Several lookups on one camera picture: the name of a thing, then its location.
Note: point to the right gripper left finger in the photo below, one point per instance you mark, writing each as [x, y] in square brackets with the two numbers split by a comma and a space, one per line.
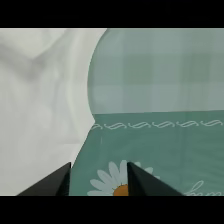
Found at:
[55, 185]

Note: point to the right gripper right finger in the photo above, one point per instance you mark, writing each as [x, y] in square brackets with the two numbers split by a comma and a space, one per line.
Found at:
[145, 185]

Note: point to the white shirt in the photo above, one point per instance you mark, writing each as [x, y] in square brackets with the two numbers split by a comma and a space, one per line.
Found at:
[40, 110]

